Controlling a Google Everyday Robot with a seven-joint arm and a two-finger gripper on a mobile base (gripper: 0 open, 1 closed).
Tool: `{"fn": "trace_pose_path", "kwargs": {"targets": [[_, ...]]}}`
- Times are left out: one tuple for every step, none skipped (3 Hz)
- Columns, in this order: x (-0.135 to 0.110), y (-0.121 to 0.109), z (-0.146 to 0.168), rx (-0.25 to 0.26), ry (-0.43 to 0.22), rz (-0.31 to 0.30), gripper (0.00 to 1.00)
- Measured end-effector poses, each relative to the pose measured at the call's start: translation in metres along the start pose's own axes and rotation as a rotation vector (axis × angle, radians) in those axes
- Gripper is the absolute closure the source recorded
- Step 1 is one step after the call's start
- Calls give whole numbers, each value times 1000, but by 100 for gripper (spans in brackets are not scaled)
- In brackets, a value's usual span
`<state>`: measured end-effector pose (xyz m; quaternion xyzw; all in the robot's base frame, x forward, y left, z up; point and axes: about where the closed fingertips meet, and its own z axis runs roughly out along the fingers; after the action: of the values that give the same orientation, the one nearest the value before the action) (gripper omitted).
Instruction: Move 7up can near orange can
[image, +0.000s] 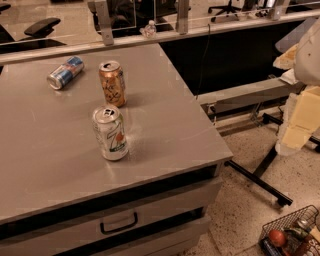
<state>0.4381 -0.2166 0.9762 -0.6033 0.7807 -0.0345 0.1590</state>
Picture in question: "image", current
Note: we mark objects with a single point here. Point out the brown snack bag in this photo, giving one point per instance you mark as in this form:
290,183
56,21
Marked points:
309,247

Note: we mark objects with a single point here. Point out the black office chair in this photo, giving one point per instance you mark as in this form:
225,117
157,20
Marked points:
26,26

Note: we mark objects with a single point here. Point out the grey top drawer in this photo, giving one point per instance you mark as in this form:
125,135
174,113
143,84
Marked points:
82,236

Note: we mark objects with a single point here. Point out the blue silver energy drink can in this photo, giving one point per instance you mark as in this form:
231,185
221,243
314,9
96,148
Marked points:
63,74

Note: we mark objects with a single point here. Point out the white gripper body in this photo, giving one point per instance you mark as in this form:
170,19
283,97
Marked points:
308,55

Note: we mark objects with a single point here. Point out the white green 7up can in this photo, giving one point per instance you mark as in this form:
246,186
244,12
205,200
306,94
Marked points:
108,125

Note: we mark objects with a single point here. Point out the green bottle in basket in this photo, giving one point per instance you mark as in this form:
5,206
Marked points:
299,229

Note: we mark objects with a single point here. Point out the black drawer handle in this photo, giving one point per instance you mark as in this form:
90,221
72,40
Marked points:
118,223

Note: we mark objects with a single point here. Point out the grey metal post left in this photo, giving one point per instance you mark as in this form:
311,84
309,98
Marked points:
104,22

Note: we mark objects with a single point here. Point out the grey drawer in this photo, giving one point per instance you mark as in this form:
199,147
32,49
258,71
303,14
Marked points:
169,242
82,236

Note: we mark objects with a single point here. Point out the clear plastic water bottle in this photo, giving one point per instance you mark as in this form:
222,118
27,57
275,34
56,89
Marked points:
149,31

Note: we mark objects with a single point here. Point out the grey metal post middle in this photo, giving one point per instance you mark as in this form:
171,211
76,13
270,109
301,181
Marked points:
182,16

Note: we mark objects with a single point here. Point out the black wire basket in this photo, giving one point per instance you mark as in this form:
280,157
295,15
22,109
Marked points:
309,213

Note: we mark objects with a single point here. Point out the white tissue pack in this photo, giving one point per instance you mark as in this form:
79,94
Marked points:
289,77

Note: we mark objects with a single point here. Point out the grey metal post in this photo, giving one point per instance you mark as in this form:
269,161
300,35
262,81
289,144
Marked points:
104,22
182,16

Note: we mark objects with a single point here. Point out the orange soda can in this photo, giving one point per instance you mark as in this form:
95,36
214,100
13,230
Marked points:
113,83

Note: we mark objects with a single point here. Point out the black metal floor stand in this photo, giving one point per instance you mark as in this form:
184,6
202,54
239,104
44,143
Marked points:
255,177

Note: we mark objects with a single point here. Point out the red apple in basket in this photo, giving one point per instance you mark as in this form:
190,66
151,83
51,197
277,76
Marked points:
277,238

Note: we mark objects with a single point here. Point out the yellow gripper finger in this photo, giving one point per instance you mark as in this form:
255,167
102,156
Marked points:
286,60
301,119

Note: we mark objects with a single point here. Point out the grey bottom drawer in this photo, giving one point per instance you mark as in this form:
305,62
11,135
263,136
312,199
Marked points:
169,242

